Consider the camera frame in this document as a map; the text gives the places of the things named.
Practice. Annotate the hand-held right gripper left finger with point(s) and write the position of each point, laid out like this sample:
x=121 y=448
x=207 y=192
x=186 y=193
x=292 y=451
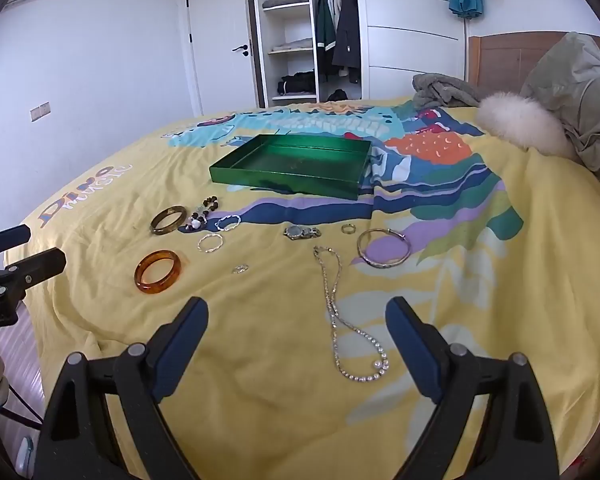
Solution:
x=180 y=350

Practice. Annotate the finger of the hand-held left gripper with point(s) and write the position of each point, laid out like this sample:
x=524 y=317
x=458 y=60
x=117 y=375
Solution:
x=10 y=239
x=42 y=262

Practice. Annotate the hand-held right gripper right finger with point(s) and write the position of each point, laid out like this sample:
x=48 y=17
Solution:
x=410 y=345

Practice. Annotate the amber orange bangle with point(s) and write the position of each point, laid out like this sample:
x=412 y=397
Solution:
x=142 y=282

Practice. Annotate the thin silver bangle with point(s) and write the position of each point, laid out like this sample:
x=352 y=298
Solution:
x=362 y=255

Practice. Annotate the silver wristwatch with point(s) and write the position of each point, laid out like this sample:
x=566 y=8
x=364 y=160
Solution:
x=295 y=232

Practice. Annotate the green metal tray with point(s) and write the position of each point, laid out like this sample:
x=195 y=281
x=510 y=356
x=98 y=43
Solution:
x=290 y=167

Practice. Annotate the yellow printed bedspread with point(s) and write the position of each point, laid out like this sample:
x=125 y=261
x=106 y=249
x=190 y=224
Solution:
x=260 y=410

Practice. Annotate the olive brown bangle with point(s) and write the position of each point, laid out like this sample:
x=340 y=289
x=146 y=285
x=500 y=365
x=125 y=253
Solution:
x=155 y=227

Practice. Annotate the grey crumpled blanket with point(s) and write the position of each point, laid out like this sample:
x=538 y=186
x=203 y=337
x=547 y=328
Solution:
x=440 y=91

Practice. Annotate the small black cloth pile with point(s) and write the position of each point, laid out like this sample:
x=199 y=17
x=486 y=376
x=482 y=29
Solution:
x=337 y=95

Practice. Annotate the black folded clothes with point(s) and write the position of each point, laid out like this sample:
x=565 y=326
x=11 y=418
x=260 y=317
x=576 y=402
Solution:
x=297 y=84

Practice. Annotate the white door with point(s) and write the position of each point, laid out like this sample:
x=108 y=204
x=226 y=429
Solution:
x=215 y=20

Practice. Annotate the wooden headboard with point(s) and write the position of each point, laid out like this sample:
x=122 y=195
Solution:
x=500 y=60

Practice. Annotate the olive coat with fur trim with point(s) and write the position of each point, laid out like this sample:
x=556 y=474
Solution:
x=580 y=90

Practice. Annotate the dark grey hanging coat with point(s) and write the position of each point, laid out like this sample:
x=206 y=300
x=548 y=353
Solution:
x=349 y=35

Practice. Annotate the folded beige clothes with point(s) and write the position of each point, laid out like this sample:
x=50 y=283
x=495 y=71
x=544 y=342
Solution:
x=292 y=46

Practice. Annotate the green hanging jacket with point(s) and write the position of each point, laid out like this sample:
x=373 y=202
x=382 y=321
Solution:
x=324 y=30

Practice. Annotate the white open wardrobe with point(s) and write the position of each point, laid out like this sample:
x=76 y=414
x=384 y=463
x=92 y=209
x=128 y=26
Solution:
x=410 y=15

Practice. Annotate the white hanging garment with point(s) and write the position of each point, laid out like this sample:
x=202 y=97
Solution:
x=335 y=7

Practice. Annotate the wall switch plate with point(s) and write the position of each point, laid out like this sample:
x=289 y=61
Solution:
x=40 y=111

